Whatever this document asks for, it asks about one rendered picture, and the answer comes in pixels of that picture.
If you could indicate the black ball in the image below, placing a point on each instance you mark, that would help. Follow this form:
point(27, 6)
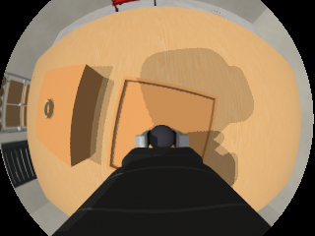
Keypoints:
point(161, 136)

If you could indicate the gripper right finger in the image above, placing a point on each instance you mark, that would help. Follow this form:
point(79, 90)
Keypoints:
point(180, 140)

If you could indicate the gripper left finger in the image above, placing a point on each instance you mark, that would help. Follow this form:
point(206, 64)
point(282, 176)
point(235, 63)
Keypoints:
point(143, 140)

